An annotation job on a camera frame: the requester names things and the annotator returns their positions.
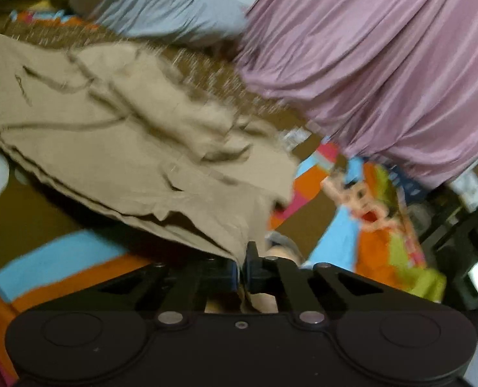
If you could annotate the pink satin curtain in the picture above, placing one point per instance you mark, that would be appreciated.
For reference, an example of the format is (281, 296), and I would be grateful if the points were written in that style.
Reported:
(393, 79)

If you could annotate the beige large garment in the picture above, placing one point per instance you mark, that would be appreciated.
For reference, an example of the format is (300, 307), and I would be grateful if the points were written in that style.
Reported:
(116, 128)

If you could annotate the white desk with items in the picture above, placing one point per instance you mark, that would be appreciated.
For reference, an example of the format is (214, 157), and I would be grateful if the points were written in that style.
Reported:
(465, 186)

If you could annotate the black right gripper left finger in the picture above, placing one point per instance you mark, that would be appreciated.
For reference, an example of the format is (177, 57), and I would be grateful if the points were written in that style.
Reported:
(174, 295)

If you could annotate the brown patterned colourful bedspread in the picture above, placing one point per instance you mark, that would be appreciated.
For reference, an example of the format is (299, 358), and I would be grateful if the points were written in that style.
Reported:
(73, 329)

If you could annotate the dark blue cloth under curtain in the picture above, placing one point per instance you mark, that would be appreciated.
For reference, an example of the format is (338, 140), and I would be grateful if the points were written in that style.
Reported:
(413, 191)

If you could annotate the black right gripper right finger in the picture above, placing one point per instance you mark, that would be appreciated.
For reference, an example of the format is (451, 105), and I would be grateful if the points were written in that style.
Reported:
(312, 296)

